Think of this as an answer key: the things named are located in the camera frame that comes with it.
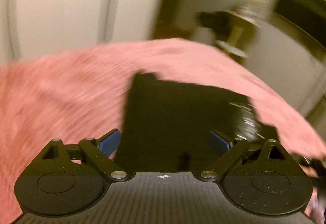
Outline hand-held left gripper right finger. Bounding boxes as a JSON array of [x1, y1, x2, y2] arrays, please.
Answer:
[[200, 129, 291, 180]]

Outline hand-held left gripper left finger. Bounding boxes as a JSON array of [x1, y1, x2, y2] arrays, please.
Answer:
[[41, 129, 128, 181]]

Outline black pants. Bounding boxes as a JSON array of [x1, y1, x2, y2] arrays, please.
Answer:
[[116, 72, 281, 172]]

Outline pink ribbed blanket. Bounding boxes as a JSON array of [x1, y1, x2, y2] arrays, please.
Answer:
[[0, 38, 326, 224]]

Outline white round pouf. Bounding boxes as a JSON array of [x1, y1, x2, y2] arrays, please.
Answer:
[[193, 26, 217, 44]]

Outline white round side table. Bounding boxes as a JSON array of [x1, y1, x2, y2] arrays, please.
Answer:
[[213, 8, 264, 59]]

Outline dark clothes pile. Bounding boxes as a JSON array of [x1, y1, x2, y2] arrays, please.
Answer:
[[197, 10, 238, 36]]

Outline brown wooden door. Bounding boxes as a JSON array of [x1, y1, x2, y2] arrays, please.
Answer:
[[151, 0, 207, 41]]

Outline white wardrobe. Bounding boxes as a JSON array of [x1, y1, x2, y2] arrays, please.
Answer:
[[0, 0, 163, 62]]

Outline black television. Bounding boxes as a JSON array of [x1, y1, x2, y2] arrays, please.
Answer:
[[272, 0, 326, 51]]

